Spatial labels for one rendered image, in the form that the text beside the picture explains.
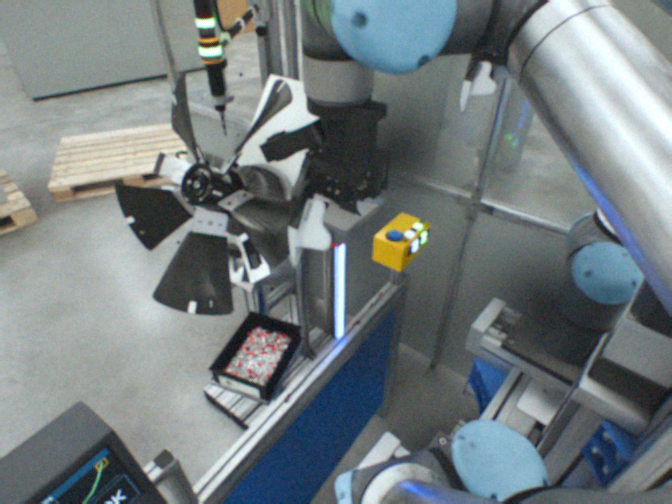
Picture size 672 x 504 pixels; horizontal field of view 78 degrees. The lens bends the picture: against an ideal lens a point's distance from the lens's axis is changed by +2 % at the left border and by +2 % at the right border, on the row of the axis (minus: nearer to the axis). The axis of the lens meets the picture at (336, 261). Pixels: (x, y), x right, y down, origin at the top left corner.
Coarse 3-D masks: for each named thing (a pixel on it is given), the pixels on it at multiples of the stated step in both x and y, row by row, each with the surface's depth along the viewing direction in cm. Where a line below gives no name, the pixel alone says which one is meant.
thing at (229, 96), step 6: (222, 48) 93; (222, 54) 93; (222, 60) 93; (222, 66) 93; (222, 72) 94; (228, 90) 97; (204, 96) 94; (210, 96) 94; (222, 96) 94; (228, 96) 94; (210, 102) 93; (216, 102) 93; (222, 102) 93; (228, 102) 94
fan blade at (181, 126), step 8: (184, 72) 118; (184, 80) 118; (176, 88) 124; (184, 88) 118; (176, 96) 124; (184, 96) 118; (176, 104) 126; (184, 104) 119; (176, 112) 127; (184, 112) 120; (176, 120) 130; (184, 120) 121; (176, 128) 132; (184, 128) 123; (184, 136) 128; (192, 136) 117; (192, 144) 118; (192, 152) 125
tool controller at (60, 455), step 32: (64, 416) 59; (96, 416) 58; (32, 448) 55; (64, 448) 54; (96, 448) 54; (0, 480) 52; (32, 480) 51; (64, 480) 51; (96, 480) 55; (128, 480) 58
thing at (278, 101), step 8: (280, 80) 111; (272, 88) 116; (288, 88) 104; (272, 96) 110; (280, 96) 105; (288, 96) 101; (272, 104) 106; (280, 104) 102; (288, 104) 100; (264, 112) 107; (272, 112) 103; (256, 120) 109; (264, 120) 104; (256, 128) 106; (248, 136) 108; (240, 144) 110
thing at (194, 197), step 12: (192, 168) 113; (204, 168) 111; (192, 180) 113; (204, 180) 110; (216, 180) 110; (228, 180) 115; (240, 180) 119; (192, 192) 112; (204, 192) 111; (228, 192) 114; (192, 204) 111; (204, 204) 111; (216, 204) 113; (228, 216) 120
